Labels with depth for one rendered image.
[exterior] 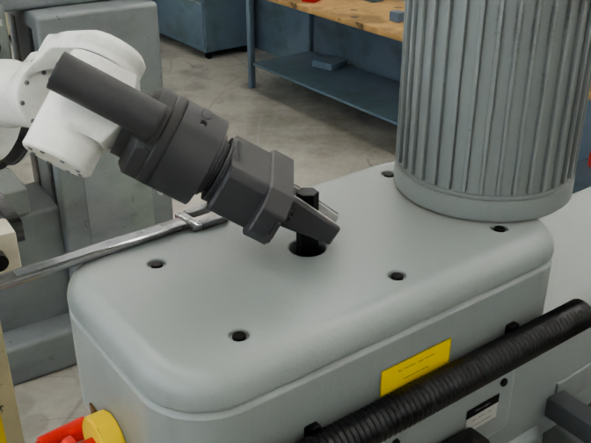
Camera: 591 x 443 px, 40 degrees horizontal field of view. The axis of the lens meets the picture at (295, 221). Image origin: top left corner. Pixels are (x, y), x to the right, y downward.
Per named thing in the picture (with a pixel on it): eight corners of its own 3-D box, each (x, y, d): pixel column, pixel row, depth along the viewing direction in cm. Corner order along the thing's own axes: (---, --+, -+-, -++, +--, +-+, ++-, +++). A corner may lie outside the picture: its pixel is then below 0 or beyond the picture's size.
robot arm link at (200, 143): (256, 212, 85) (154, 159, 83) (302, 137, 82) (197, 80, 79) (251, 273, 74) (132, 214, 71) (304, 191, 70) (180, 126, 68)
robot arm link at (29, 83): (117, 153, 72) (49, 141, 82) (161, 67, 74) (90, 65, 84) (58, 115, 68) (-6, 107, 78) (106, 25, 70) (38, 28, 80)
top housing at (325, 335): (188, 556, 67) (175, 403, 59) (64, 390, 85) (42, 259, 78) (553, 352, 91) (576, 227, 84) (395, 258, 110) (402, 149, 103)
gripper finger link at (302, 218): (325, 246, 79) (270, 217, 78) (343, 221, 78) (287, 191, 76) (326, 254, 78) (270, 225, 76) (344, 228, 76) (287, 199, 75)
